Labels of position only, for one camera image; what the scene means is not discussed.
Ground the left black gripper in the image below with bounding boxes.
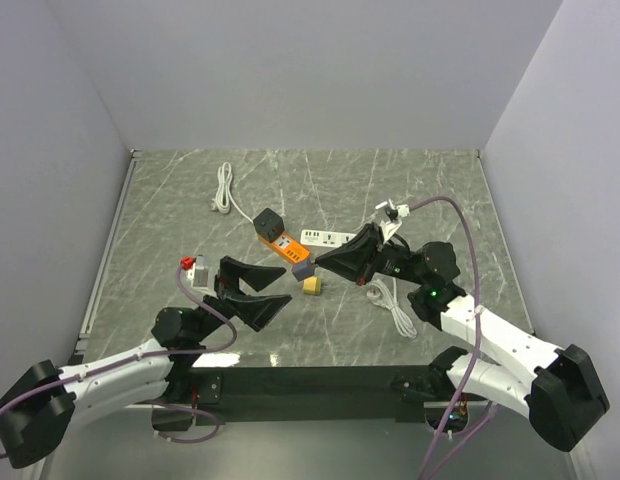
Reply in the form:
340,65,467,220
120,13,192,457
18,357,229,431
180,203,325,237
191,256,292,342

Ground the white power strip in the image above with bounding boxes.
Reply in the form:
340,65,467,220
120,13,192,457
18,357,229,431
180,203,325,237
300,229,355,248

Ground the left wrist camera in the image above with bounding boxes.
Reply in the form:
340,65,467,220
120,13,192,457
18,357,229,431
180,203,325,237
180,255,214,291

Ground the yellow plug adapter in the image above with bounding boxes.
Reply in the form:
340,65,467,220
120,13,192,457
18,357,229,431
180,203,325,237
302,276,322,296

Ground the black base bar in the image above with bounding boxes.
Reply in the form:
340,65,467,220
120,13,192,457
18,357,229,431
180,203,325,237
149,364,491,432

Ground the white cord of orange strip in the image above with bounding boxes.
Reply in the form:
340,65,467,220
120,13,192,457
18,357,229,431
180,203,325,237
206,162,256,224

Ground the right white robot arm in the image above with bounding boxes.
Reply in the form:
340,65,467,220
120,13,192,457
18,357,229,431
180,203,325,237
315,223,610,452

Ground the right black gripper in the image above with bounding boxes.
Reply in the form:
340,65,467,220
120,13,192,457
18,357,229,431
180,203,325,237
316,222,428,286

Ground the black cube power adapter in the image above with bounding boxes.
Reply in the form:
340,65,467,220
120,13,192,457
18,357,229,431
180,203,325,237
253,208,285,243

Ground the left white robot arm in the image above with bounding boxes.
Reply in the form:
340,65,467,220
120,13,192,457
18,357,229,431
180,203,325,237
0,256,292,469

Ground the orange power strip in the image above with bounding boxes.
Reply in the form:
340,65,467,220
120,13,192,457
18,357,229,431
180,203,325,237
257,232,310,264

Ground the grey plug adapter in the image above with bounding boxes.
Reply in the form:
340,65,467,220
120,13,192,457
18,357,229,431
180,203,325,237
291,258,316,282

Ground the aluminium frame rail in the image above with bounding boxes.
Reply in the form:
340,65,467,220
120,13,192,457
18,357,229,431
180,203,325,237
70,149,141,359

